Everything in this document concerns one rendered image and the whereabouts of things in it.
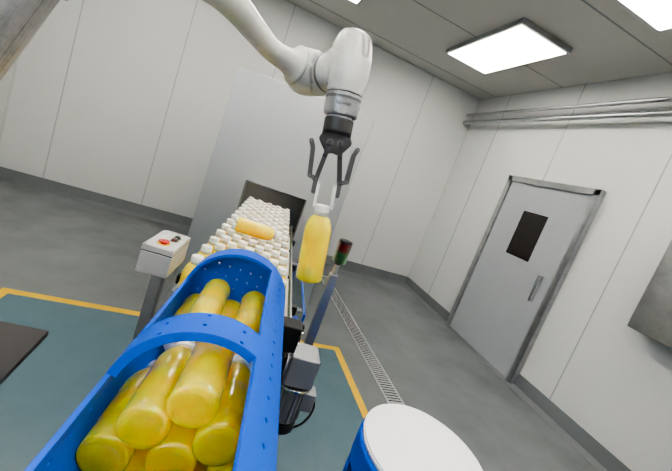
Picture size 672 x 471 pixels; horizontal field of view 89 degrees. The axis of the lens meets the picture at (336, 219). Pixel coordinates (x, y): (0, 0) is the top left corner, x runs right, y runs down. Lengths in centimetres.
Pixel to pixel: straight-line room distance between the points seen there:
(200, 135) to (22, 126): 203
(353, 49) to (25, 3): 61
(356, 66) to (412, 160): 497
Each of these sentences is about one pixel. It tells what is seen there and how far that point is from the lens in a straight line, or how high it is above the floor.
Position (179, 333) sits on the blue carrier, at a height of 122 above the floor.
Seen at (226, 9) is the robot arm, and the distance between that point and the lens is 78.
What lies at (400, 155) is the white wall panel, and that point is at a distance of 571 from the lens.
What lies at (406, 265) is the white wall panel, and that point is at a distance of 622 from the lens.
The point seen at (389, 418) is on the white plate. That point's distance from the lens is 93.
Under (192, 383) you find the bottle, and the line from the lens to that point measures 57.
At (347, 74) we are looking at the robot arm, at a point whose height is 175.
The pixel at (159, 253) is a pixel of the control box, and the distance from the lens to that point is 126.
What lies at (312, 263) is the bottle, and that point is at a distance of 89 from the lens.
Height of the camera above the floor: 154
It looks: 8 degrees down
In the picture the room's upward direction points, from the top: 20 degrees clockwise
